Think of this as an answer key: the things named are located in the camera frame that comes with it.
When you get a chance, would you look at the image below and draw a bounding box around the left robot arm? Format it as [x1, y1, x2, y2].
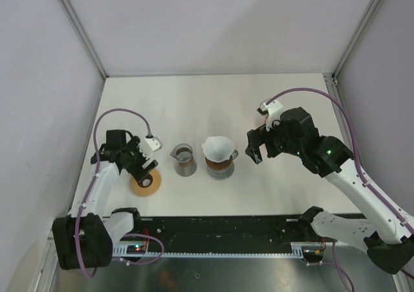
[52, 129, 162, 270]

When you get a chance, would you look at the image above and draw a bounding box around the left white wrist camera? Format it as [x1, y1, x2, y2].
[139, 136, 162, 159]

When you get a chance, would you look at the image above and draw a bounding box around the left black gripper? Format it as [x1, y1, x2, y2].
[122, 136, 157, 181]

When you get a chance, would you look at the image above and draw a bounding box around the aluminium corner post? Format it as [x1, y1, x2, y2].
[58, 0, 108, 80]
[331, 0, 385, 80]

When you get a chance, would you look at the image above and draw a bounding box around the white slotted cable duct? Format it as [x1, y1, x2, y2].
[109, 242, 308, 260]

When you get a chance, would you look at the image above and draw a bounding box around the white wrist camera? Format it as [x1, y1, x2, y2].
[139, 136, 162, 159]
[257, 100, 284, 131]

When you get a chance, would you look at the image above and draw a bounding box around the light wooden dripper ring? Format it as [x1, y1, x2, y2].
[129, 169, 162, 197]

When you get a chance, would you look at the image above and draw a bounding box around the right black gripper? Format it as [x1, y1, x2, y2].
[245, 115, 303, 164]

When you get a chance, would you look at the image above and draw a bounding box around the clear ribbed glass server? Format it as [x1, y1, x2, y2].
[207, 163, 235, 180]

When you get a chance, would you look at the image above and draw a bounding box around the white paper cone filter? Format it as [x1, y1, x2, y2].
[202, 136, 235, 163]

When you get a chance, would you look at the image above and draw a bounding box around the dark wooden dripper ring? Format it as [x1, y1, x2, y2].
[205, 157, 234, 172]

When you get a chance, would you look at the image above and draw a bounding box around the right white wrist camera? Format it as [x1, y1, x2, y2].
[257, 100, 284, 131]

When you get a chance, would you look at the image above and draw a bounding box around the left aluminium corner post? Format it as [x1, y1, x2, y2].
[58, 0, 108, 80]

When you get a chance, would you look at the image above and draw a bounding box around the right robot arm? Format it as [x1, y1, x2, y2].
[245, 106, 413, 275]

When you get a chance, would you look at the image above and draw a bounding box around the grey glass carafe with collar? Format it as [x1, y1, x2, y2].
[170, 143, 197, 177]

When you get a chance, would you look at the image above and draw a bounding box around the right aluminium corner post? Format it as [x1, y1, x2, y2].
[331, 0, 385, 80]

